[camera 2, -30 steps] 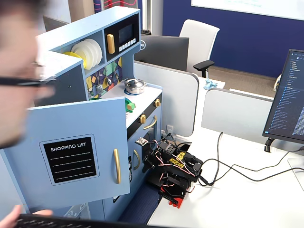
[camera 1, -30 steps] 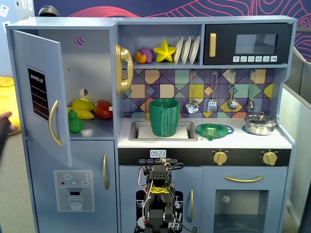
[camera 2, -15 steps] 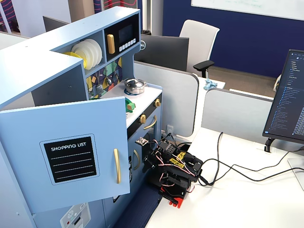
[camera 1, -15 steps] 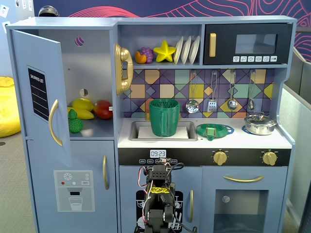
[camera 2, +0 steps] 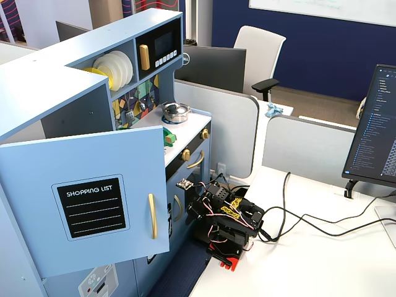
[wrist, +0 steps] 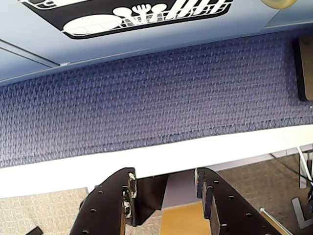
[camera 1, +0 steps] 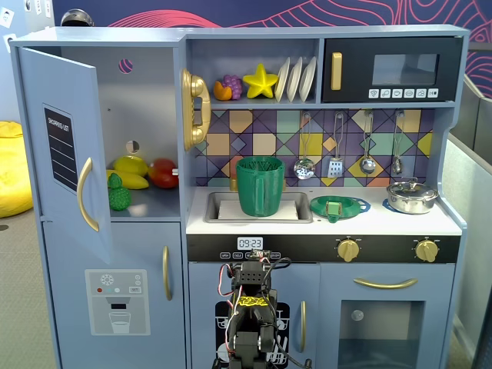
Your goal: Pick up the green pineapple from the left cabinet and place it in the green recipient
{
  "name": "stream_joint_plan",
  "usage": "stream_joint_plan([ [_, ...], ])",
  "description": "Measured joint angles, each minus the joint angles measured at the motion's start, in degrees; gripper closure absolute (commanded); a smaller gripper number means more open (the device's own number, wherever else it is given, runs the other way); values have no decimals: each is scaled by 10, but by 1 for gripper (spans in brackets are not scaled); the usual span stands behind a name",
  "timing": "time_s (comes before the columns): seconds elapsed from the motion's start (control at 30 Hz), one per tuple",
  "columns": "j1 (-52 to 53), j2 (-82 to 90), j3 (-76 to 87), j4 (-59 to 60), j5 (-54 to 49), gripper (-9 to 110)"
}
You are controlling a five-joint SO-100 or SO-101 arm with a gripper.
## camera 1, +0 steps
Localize gold freezer door handle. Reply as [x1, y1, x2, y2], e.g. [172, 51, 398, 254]
[161, 245, 173, 301]

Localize metal toy skimmer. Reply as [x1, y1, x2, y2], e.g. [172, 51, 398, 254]
[294, 111, 316, 181]

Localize silver toy pot with lid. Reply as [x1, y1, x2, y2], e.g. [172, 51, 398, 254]
[386, 177, 439, 214]

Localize yellow tape band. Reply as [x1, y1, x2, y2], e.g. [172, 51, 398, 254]
[237, 294, 267, 308]

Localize grey toy sink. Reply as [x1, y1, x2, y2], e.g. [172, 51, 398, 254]
[204, 191, 314, 224]

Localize yellow bean bag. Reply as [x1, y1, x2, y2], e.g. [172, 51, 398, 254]
[0, 121, 35, 219]

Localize green round lid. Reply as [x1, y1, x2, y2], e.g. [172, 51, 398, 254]
[310, 194, 371, 224]

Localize gold dishwasher handle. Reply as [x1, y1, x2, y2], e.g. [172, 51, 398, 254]
[299, 300, 308, 354]

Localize blue toy kitchen unit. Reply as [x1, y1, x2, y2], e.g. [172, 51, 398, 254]
[9, 25, 470, 369]

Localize gold oven handle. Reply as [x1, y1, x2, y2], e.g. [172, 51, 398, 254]
[353, 277, 419, 289]

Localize yellow toy lemon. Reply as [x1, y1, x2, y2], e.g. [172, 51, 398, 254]
[113, 155, 149, 178]

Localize orange toy fruit slice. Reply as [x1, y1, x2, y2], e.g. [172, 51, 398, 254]
[213, 80, 234, 101]

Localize black toy microwave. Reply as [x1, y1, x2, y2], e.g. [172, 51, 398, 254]
[321, 37, 464, 103]

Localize purple toy grapes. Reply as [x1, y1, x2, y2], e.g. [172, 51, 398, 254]
[222, 74, 243, 97]

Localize white toy plate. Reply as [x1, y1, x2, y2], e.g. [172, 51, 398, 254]
[298, 56, 317, 102]
[274, 56, 291, 103]
[286, 56, 304, 103]

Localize gold stove knob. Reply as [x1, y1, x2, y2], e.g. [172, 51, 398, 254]
[414, 238, 439, 263]
[337, 238, 361, 263]

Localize blue cabinet door shopping list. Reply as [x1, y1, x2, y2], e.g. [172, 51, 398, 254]
[17, 46, 113, 264]

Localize metal toy slotted spatula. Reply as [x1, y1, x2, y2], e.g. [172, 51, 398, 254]
[327, 111, 344, 178]

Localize black round helmet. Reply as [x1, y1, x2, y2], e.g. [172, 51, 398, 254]
[60, 9, 95, 28]

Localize metal toy ladle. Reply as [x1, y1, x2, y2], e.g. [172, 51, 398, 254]
[359, 111, 376, 175]

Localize red toy apple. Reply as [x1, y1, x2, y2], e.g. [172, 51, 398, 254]
[148, 158, 180, 189]

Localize gold cabinet door handle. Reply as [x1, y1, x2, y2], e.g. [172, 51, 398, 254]
[76, 157, 100, 232]

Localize green toy pineapple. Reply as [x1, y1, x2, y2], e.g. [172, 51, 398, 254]
[107, 172, 132, 211]

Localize green plastic cup recipient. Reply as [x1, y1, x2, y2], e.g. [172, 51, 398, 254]
[234, 156, 286, 218]

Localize yellow toy banana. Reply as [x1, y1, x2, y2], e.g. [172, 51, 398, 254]
[106, 168, 150, 191]

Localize gold toy telephone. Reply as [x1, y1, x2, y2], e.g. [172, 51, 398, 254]
[181, 68, 212, 151]

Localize yellow toy star fruit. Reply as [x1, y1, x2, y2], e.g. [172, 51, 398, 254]
[241, 63, 279, 100]

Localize gold microwave handle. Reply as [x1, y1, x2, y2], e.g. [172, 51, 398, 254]
[331, 52, 343, 91]

